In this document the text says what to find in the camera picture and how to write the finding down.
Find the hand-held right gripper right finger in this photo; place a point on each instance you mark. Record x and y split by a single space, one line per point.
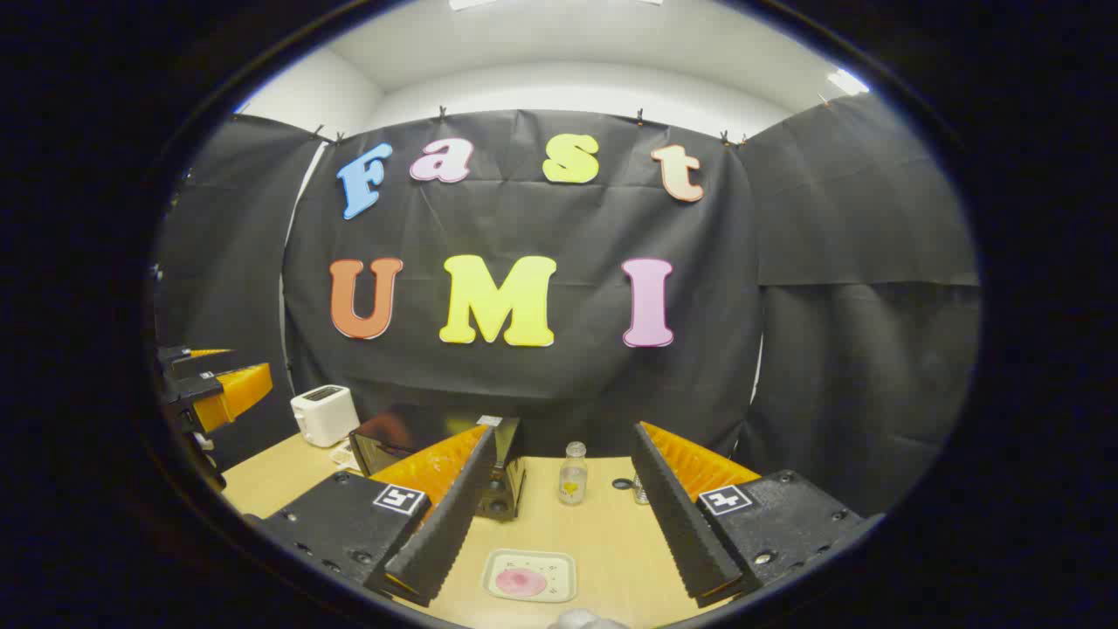
681 533

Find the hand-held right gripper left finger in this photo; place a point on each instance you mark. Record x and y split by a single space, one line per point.
450 524

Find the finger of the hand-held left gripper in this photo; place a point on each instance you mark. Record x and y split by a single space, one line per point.
179 354
231 393

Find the pink round food slice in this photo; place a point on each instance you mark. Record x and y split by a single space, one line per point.
521 582

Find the black electric oven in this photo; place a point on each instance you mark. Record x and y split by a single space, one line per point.
393 437

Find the white square plate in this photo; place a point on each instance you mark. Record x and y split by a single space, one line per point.
555 561

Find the white toaster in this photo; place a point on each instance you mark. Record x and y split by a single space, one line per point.
323 419

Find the clear bottle yellow label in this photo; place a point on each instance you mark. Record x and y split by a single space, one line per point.
573 480

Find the white divided snack tray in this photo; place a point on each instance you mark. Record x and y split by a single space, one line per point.
342 454

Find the black backdrop cloth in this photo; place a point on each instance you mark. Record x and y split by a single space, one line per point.
786 349

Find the ceiling light panel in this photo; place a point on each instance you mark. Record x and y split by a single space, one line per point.
847 82

